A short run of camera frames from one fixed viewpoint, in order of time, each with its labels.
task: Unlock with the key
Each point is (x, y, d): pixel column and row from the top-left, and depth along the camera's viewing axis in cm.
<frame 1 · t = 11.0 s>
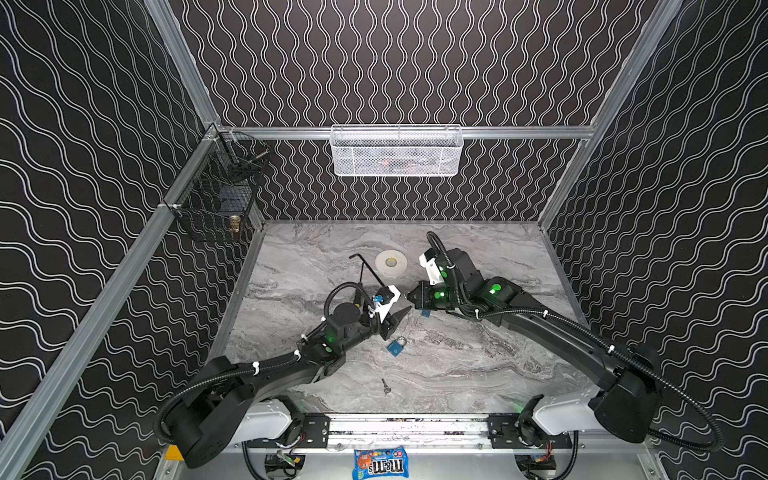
left hand: (413, 303, 75), fingers open
right hand: (406, 297, 76), fingers closed
large blue padlock: (397, 346, 90), on the table
small blue padlock: (426, 312, 97), on the table
black hex key: (359, 256, 112), on the table
white tape roll: (391, 263, 109), on the table

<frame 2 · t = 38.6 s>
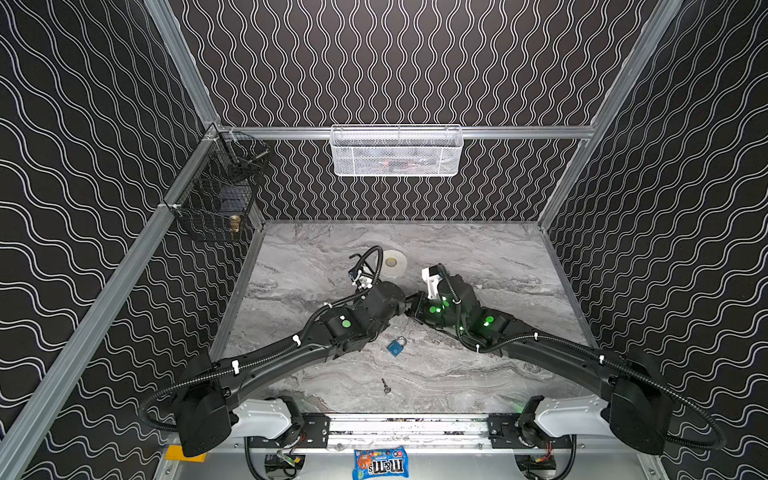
left hand: (411, 295, 74), fingers closed
right hand: (393, 304, 76), fingers closed
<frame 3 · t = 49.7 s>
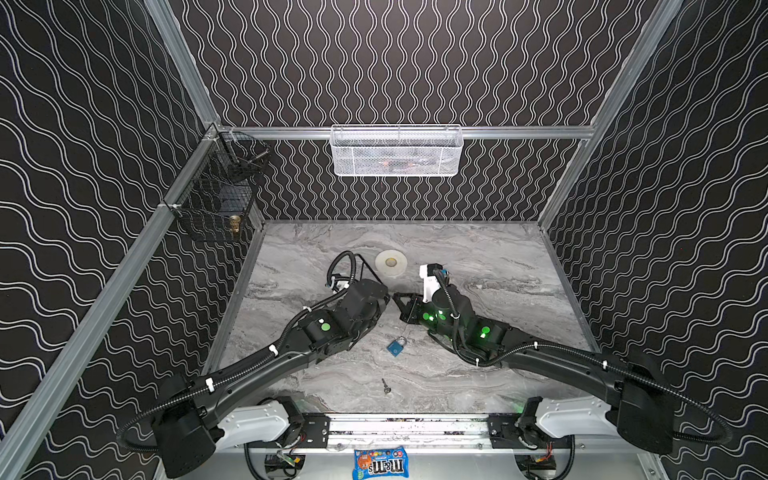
left hand: (399, 288, 73), fingers closed
right hand: (392, 298, 74), fingers closed
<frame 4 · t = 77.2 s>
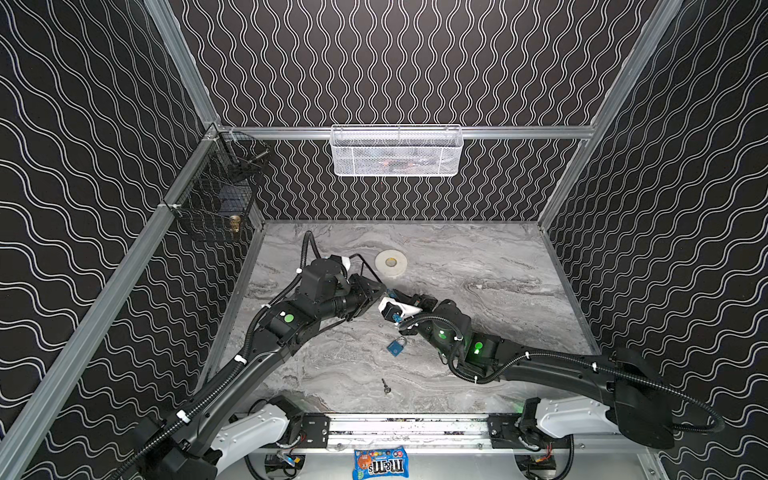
left hand: (394, 288, 67), fingers open
right hand: (398, 289, 73), fingers closed
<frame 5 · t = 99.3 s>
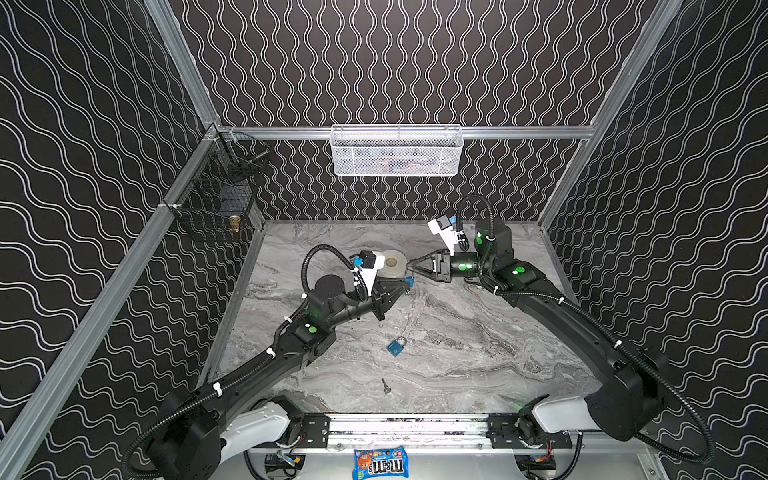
left hand: (414, 285, 66), fingers closed
right hand: (409, 267, 70), fingers open
